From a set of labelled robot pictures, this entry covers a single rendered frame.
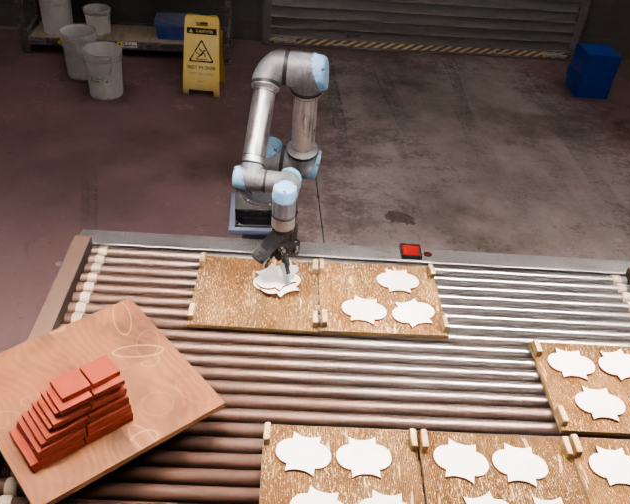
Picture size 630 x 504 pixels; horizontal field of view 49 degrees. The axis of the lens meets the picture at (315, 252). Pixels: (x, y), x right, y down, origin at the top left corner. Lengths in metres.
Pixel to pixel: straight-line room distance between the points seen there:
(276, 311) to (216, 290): 0.22
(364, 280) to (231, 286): 0.46
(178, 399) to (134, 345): 0.24
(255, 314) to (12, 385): 0.74
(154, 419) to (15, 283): 2.25
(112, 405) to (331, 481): 0.57
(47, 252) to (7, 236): 0.29
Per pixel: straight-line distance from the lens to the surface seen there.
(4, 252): 4.17
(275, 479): 1.81
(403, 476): 1.86
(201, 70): 5.72
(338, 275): 2.38
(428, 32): 7.05
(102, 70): 5.64
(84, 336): 2.03
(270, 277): 2.31
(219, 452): 1.91
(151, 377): 1.89
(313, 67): 2.29
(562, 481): 1.98
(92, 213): 4.37
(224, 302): 2.25
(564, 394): 2.19
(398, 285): 2.37
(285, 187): 2.11
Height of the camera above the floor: 2.43
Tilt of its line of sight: 37 degrees down
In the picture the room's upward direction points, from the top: 6 degrees clockwise
